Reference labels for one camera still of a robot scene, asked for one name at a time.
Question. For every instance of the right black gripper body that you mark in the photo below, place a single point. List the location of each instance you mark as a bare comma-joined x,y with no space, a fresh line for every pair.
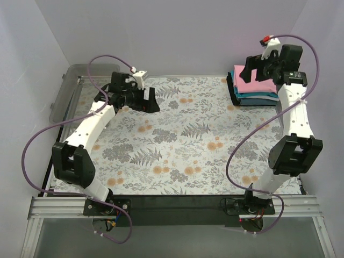
258,69

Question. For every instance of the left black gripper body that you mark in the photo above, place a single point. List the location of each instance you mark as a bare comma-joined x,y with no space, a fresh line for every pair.
143,99

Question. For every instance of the pink t shirt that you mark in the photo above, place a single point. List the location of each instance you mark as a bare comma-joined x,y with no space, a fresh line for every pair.
253,85

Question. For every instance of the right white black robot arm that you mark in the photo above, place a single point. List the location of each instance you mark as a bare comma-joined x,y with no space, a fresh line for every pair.
297,150

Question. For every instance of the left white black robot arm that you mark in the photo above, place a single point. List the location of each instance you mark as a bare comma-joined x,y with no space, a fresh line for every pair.
71,159

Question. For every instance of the teal folded t shirt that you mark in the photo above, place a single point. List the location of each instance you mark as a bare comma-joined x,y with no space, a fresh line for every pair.
241,95

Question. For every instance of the grey blue folded t shirt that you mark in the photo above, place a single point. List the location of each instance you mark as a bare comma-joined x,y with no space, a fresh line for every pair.
257,102

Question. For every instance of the clear plastic bin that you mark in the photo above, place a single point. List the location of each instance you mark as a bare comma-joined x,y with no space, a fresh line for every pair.
68,96

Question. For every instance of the floral table mat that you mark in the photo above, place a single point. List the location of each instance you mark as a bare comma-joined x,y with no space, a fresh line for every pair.
199,143

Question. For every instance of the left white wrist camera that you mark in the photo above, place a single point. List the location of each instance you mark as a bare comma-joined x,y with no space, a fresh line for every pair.
139,76

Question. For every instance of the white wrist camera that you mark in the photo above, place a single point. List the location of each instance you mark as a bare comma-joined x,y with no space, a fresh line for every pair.
269,43
139,76

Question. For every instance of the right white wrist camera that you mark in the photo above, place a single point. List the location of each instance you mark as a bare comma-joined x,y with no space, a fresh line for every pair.
269,43

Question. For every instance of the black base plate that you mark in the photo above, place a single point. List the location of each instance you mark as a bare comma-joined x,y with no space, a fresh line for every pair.
177,210

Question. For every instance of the aluminium frame rail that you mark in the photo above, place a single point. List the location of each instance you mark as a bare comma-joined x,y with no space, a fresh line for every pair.
176,226

